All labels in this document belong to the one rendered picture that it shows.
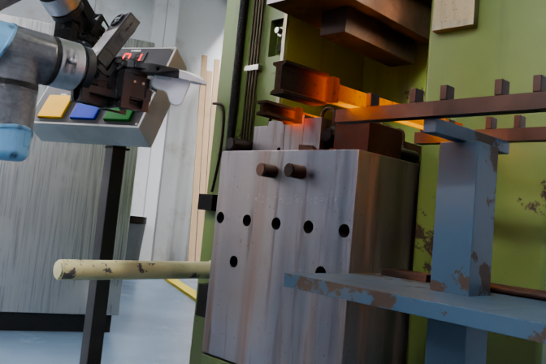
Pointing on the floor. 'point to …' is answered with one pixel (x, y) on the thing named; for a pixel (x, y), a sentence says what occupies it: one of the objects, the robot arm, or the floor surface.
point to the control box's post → (94, 302)
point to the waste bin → (136, 226)
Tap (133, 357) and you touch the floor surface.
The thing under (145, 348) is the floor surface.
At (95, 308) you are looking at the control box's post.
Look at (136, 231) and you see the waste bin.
